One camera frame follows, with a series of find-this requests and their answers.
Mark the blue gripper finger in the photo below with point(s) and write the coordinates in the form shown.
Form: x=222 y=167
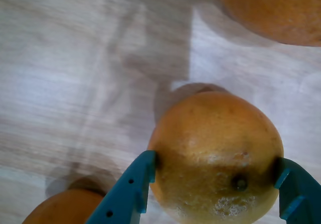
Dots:
x=125 y=196
x=303 y=196

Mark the small deep orange mandarin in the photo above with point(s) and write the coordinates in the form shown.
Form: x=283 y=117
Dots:
x=62 y=209

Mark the medium orange mandarin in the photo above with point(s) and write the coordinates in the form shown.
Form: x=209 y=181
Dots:
x=213 y=138

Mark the large orange mandarin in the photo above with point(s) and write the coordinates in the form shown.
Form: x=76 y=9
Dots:
x=276 y=8

